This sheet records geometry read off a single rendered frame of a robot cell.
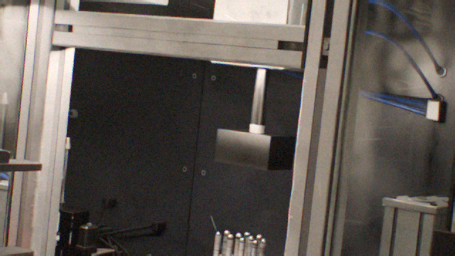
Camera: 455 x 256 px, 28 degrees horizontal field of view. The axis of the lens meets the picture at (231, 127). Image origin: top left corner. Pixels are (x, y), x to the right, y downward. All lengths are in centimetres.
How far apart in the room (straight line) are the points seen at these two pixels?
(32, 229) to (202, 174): 44
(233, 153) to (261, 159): 5
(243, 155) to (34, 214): 28
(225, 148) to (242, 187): 30
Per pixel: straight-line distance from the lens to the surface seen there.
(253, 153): 121
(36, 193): 121
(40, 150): 120
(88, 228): 139
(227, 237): 124
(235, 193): 153
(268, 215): 150
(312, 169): 96
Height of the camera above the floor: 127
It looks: 3 degrees down
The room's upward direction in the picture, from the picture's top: 6 degrees clockwise
